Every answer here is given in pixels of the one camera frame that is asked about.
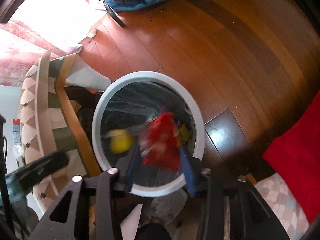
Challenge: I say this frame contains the yellow round trash item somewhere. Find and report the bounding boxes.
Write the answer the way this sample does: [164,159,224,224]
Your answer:
[108,129,133,154]

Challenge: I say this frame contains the pink floral curtain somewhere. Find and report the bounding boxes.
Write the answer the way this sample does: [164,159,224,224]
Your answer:
[1,20,83,87]

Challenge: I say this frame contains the white round trash bin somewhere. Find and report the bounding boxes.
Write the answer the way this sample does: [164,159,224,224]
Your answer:
[92,71,205,198]

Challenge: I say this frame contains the red blanket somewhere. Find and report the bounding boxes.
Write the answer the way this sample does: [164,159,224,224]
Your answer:
[263,94,320,223]

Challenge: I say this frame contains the pastel checkered cloth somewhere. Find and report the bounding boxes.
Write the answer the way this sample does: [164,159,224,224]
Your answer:
[255,173,309,239]

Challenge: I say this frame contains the grey slipper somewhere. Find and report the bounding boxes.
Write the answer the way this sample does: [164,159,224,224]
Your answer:
[144,189,188,225]

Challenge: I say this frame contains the red snack wrapper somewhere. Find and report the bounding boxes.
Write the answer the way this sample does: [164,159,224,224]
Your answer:
[139,112,180,172]

